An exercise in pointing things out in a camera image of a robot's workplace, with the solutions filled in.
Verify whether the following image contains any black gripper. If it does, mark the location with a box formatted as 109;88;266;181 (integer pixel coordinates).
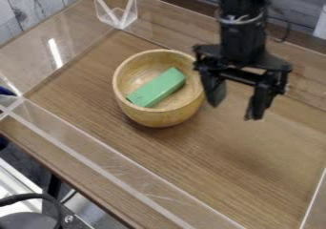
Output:
194;16;291;120

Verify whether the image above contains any green rectangular block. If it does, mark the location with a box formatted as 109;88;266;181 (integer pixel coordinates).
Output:
125;68;186;108

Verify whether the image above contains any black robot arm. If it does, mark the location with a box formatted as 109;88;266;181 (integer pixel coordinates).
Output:
194;0;291;120

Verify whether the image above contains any brown wooden bowl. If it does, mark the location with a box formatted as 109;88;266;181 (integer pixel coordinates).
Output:
112;49;204;128

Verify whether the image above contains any black table leg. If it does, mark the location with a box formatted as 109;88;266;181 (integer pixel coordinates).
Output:
47;175;63;198

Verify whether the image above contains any blue object at left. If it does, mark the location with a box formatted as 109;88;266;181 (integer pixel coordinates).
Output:
0;86;16;96

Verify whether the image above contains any clear acrylic corner bracket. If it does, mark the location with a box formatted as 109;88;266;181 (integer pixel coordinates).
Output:
93;0;137;30

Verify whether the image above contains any clear acrylic tray wall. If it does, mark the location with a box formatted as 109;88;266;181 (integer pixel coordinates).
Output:
0;0;326;229

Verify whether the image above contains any black metal bracket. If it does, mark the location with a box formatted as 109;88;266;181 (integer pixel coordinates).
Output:
40;199;95;229

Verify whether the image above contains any black cable loop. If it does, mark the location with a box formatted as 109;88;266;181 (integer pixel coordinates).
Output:
0;193;63;229

